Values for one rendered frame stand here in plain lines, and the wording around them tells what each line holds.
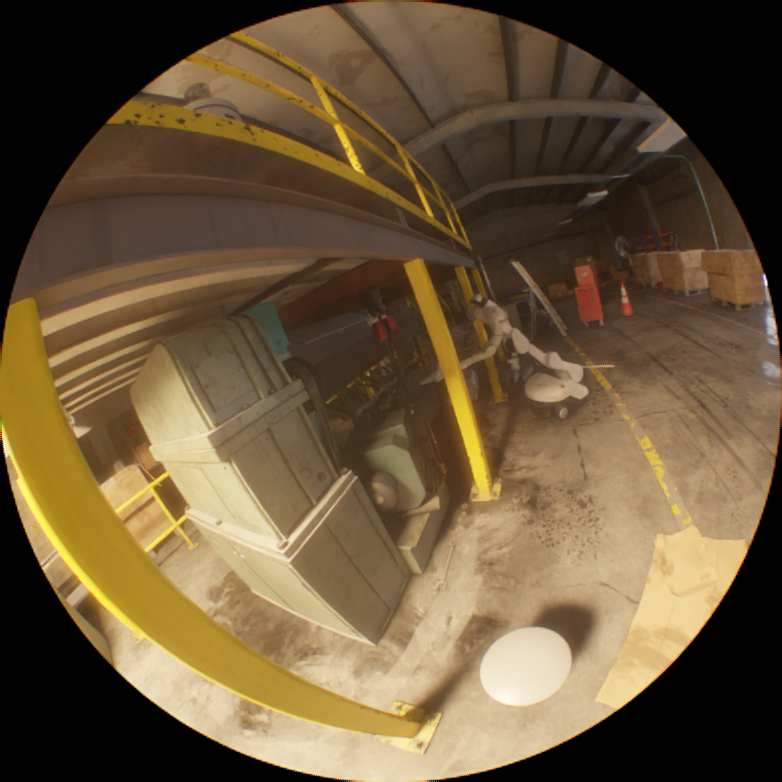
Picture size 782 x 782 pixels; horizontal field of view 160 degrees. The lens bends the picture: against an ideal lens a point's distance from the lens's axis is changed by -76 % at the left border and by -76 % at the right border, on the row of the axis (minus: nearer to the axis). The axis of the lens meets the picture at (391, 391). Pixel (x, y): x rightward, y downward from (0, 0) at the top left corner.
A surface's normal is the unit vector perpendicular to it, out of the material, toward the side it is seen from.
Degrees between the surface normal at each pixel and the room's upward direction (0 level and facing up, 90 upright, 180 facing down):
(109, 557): 90
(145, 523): 90
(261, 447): 90
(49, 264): 90
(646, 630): 0
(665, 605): 1
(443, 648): 0
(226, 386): 80
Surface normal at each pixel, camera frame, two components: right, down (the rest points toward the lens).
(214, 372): 0.78, -0.35
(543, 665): -0.33, -0.90
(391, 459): -0.07, 0.30
